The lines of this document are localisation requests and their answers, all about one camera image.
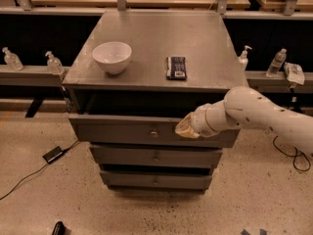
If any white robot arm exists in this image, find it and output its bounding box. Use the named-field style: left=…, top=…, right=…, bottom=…
left=175, top=86, right=313, bottom=156

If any black power adapter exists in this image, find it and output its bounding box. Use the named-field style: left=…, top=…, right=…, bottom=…
left=43, top=146, right=63, bottom=164

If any grey top drawer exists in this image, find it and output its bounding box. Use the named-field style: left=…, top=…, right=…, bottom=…
left=68, top=114, right=239, bottom=148

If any grey bottom drawer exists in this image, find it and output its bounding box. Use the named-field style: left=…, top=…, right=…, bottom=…
left=100, top=170, right=212, bottom=190

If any grey drawer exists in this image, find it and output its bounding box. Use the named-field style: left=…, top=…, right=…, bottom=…
left=100, top=170, right=212, bottom=190
left=90, top=144, right=222, bottom=168
left=68, top=114, right=239, bottom=148

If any clear pump bottle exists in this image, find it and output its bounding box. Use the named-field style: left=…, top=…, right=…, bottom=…
left=238, top=45, right=251, bottom=70
left=2, top=47, right=23, bottom=71
left=45, top=51, right=65, bottom=75

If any clear plastic water bottle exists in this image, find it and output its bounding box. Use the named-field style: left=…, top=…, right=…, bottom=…
left=266, top=48, right=287, bottom=77

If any white ceramic bowl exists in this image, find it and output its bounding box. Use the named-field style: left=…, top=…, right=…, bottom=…
left=92, top=41, right=132, bottom=74

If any crumpled packet on rail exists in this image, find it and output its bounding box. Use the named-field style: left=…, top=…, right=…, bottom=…
left=284, top=63, right=305, bottom=85

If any grey middle drawer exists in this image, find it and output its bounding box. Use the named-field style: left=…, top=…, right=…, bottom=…
left=90, top=144, right=222, bottom=168

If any clear pump bottle far left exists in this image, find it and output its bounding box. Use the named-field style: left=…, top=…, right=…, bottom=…
left=2, top=47, right=23, bottom=71

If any clear pump bottle right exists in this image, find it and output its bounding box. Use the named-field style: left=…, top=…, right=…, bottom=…
left=238, top=45, right=251, bottom=70

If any black cable on floor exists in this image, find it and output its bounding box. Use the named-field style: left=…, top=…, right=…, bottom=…
left=0, top=139, right=80, bottom=202

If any grey drawer cabinet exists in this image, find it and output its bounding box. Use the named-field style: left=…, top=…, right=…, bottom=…
left=61, top=9, right=251, bottom=194

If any black object at floor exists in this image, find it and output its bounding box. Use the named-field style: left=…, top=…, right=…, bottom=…
left=52, top=221, right=66, bottom=235

